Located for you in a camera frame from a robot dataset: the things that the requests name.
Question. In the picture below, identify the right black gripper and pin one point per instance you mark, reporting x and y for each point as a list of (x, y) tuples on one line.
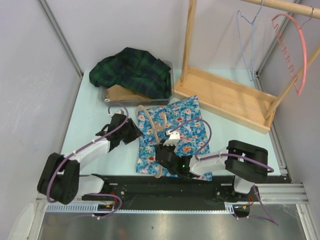
[(161, 146)]

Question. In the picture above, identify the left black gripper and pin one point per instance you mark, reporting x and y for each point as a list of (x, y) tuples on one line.
[(135, 132)]

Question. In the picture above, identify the beige wooden hanger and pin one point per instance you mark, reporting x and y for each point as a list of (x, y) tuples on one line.
[(154, 126)]

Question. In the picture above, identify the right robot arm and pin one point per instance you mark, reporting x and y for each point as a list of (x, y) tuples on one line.
[(248, 163)]

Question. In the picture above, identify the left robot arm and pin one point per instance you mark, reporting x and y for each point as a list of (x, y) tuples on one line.
[(60, 180)]

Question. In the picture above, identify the pink plastic hanger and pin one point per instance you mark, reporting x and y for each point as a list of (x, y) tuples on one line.
[(297, 50)]

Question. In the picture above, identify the tan folded garment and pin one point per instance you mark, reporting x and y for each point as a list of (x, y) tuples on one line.
[(120, 93)]

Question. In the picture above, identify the clear plastic tray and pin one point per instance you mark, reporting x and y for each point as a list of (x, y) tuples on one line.
[(102, 95)]

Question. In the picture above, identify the green plaid garment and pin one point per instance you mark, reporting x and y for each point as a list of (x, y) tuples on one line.
[(134, 69)]

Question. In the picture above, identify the wooden clothes rack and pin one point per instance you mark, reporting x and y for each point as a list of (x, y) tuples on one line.
[(237, 102)]

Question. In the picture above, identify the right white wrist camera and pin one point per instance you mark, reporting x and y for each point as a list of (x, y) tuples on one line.
[(173, 138)]

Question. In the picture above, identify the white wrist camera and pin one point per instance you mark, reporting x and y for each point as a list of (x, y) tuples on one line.
[(173, 138), (118, 113)]

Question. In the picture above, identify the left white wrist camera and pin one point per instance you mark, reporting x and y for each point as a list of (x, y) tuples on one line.
[(118, 113)]

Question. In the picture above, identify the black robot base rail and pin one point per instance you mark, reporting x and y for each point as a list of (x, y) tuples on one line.
[(175, 194)]

